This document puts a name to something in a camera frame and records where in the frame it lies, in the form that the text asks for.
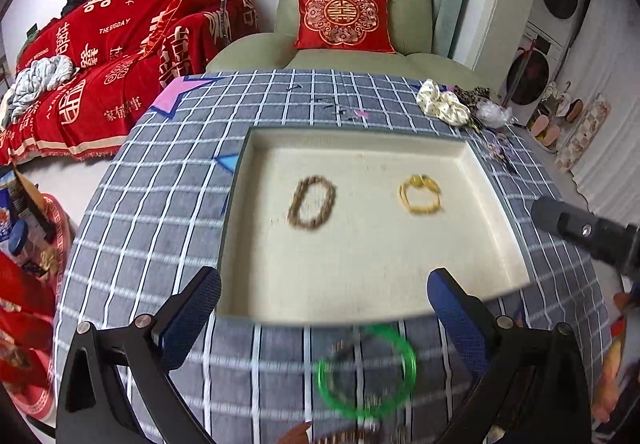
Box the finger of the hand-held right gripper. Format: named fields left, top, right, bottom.
left=531, top=197, right=640, bottom=277

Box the red cloth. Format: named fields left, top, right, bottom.
left=0, top=251, right=56, bottom=425

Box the grey checkered tablecloth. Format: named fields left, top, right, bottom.
left=52, top=69, right=613, bottom=444

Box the yellow beaded hair tie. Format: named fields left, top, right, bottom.
left=398, top=174, right=446, bottom=216

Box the leopard print scrunchie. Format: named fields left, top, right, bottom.
left=452, top=84, right=493, bottom=108

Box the red printed sofa cover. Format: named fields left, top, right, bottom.
left=0, top=0, right=261, bottom=165

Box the cream square tray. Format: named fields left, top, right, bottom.
left=218, top=127, right=532, bottom=325

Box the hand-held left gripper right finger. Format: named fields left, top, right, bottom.
left=426, top=267, right=593, bottom=444

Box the cardboard box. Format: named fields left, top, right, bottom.
left=0, top=164, right=56, bottom=245

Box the grey white bundled cloth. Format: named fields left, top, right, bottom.
left=7, top=55, right=76, bottom=117

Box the pile of small hair accessories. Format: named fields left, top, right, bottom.
left=480, top=124, right=518, bottom=175

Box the white washing machine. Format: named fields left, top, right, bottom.
left=502, top=24, right=566, bottom=125

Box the clear plastic bag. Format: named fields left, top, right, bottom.
left=475, top=102, right=513, bottom=129

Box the red embroidered cushion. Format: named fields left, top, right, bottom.
left=294, top=0, right=396, bottom=54

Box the brown chain bracelet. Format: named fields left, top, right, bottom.
left=287, top=174, right=337, bottom=230

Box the green transparent bangle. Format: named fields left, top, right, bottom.
left=317, top=321, right=418, bottom=420

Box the cream dotted scrunchie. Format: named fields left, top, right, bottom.
left=416, top=79, right=472, bottom=126

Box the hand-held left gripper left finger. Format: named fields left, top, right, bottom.
left=56, top=265, right=222, bottom=444

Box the blue lidded jar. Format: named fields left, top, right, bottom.
left=10, top=221, right=31, bottom=255

